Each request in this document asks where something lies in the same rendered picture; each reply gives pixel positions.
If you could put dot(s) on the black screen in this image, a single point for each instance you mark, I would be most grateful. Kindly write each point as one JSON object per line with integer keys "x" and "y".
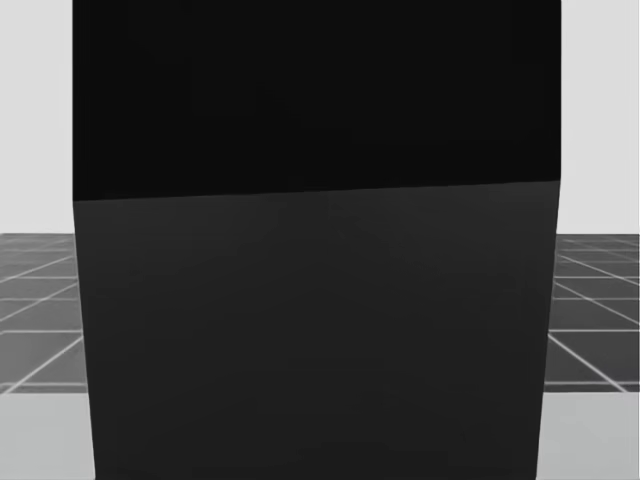
{"x": 315, "y": 100}

